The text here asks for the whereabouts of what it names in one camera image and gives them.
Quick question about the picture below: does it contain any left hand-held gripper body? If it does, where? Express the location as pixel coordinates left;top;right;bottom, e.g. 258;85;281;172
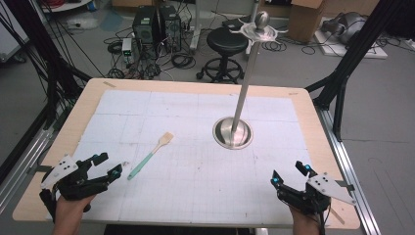
38;154;111;223

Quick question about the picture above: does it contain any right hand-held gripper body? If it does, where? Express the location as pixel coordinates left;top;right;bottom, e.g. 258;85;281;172
277;173;357;215

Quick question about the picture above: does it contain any white flat board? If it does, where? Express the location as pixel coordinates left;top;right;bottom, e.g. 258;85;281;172
313;32;390;61

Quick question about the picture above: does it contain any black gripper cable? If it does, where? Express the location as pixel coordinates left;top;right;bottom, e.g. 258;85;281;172
316;209;328;235

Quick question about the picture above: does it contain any black metal frame post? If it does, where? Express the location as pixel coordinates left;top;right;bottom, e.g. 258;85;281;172
304;0;406;142
0;0;93;131

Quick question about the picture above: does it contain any teal-handled wooden spatula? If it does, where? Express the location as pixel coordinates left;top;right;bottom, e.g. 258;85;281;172
126;131;175;181

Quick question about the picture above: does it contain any black computer tower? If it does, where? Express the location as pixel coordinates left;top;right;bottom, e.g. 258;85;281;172
158;5;183;54
131;5;159;46

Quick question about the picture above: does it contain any white stand pole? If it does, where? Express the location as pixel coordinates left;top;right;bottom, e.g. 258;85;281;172
189;0;203;52

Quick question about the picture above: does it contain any small box with green light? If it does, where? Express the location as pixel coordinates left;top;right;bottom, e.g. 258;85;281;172
120;37;134;65

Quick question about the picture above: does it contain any person's right hand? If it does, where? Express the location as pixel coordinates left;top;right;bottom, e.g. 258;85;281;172
288;206;323;235

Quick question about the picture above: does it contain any grey bag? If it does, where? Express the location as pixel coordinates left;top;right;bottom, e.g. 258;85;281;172
320;11;369;46

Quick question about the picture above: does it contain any person's left hand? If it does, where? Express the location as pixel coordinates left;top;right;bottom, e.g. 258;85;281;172
51;194;96;235

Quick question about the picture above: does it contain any cardboard box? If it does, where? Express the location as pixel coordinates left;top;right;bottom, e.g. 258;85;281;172
288;0;325;44

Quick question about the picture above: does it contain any white grid mat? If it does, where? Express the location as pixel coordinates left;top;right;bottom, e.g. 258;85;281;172
45;89;331;227

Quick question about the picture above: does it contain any aluminium rail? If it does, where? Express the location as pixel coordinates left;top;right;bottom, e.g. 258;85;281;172
314;105;382;235
0;126;56;214

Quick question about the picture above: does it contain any black round stool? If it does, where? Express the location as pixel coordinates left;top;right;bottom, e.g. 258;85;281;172
195;26;250;84

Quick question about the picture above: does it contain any metal utensil stand with hooks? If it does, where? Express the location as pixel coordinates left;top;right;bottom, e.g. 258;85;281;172
211;11;290;151

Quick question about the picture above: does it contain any coiled black cable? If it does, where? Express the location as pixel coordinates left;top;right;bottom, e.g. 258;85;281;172
261;39;289;53
170;52;197;71

